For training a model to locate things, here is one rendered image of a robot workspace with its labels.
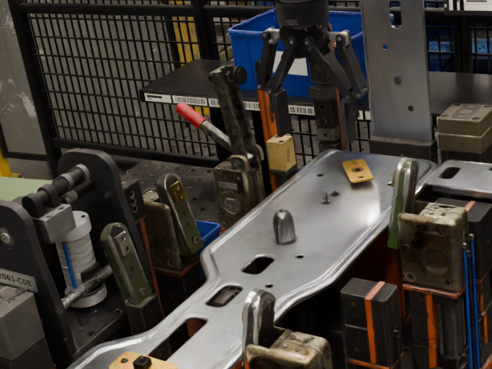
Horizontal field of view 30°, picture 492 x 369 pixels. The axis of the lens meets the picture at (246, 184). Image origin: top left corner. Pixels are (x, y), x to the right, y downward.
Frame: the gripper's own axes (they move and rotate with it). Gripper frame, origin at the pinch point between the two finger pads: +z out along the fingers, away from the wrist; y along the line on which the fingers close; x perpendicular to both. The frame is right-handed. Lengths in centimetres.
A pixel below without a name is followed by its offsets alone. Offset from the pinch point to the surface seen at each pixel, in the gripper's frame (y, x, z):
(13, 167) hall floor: -278, 165, 118
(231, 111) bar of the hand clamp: -14.0, -1.8, -1.8
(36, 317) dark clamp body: -15, -48, 8
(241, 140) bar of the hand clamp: -13.1, -1.5, 3.2
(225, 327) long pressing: 5.1, -35.8, 12.6
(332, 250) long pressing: 8.7, -13.6, 12.7
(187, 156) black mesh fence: -72, 55, 38
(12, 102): -248, 150, 75
